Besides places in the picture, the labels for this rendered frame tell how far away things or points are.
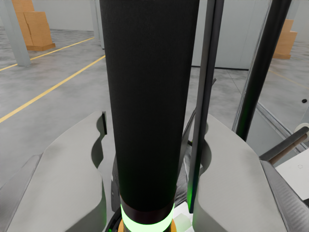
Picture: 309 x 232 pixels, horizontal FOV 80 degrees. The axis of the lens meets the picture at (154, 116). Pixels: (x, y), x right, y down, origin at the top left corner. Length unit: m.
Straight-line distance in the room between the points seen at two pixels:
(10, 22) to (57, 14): 8.54
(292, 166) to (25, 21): 8.30
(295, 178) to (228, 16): 5.24
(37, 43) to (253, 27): 7.04
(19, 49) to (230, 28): 5.53
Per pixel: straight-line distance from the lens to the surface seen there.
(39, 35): 8.22
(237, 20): 5.67
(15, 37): 6.24
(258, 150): 1.43
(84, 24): 13.74
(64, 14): 14.33
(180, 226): 0.19
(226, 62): 5.82
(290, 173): 0.55
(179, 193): 0.56
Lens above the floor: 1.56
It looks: 31 degrees down
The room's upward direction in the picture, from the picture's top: 2 degrees clockwise
